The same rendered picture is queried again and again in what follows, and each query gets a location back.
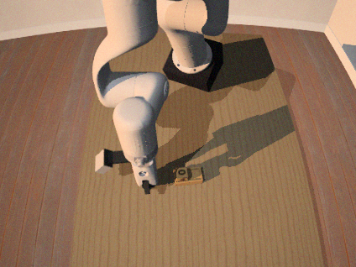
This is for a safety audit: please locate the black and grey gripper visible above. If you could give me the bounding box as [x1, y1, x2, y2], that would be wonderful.
[126, 157, 158, 194]

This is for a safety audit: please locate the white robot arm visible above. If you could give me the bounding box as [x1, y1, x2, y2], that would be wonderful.
[92, 0, 229, 174]

